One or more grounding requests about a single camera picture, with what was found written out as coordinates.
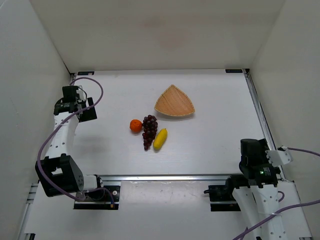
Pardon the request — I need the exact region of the fake orange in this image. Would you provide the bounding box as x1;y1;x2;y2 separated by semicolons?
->
129;119;143;133

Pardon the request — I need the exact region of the fake purple grape bunch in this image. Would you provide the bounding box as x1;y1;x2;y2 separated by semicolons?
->
142;114;158;151

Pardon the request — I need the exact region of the fake yellow lemon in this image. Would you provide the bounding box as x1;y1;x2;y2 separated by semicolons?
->
153;128;168;151

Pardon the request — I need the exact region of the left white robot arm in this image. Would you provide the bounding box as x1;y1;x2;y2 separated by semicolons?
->
35;85;105;202

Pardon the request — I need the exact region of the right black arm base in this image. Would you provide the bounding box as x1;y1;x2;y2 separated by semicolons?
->
203;178;241;212

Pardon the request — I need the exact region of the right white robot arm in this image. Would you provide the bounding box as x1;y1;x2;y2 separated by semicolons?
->
226;138;293;240

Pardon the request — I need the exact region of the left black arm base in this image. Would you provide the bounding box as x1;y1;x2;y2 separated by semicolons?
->
73;181;121;211

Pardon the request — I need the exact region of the woven triangular fruit basket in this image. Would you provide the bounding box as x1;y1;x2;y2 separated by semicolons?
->
154;84;195;117

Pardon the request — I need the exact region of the left blue corner label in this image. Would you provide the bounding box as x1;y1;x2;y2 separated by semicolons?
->
77;71;95;76

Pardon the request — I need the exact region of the blue corner label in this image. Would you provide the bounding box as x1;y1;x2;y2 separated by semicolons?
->
225;69;243;74
77;71;95;76

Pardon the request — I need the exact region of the right blue corner label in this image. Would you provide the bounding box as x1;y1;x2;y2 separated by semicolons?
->
225;69;243;74

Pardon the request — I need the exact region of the front aluminium rail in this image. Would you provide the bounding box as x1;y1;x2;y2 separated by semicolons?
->
101;174;231;182

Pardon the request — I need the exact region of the right aluminium side rail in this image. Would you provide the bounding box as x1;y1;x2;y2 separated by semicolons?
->
239;68;292;188

